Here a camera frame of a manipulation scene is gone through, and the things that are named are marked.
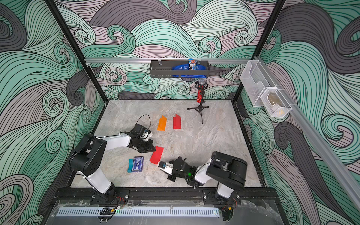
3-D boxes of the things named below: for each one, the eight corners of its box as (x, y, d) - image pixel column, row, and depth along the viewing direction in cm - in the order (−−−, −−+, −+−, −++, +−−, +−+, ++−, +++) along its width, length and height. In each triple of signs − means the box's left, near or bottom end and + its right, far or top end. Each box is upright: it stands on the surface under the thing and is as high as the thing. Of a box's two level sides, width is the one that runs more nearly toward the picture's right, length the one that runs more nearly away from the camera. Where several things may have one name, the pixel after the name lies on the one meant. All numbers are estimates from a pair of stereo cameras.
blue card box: (131, 171, 84) (130, 170, 82) (134, 157, 90) (133, 156, 88) (142, 171, 84) (141, 170, 82) (144, 157, 90) (143, 156, 88)
